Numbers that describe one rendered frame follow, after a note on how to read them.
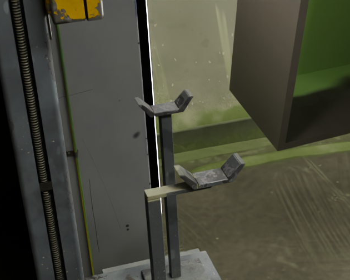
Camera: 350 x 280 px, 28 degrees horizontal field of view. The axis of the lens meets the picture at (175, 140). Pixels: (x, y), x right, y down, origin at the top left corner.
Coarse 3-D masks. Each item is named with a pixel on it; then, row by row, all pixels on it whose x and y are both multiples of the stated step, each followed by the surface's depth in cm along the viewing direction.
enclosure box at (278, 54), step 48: (240, 0) 216; (288, 0) 188; (336, 0) 233; (240, 48) 224; (288, 48) 194; (336, 48) 247; (240, 96) 232; (288, 96) 202; (336, 96) 238; (288, 144) 215
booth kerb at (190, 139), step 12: (240, 120) 300; (252, 120) 301; (180, 132) 294; (192, 132) 295; (204, 132) 297; (216, 132) 299; (228, 132) 301; (240, 132) 302; (252, 132) 304; (180, 144) 296; (192, 144) 298; (204, 144) 300; (216, 144) 301
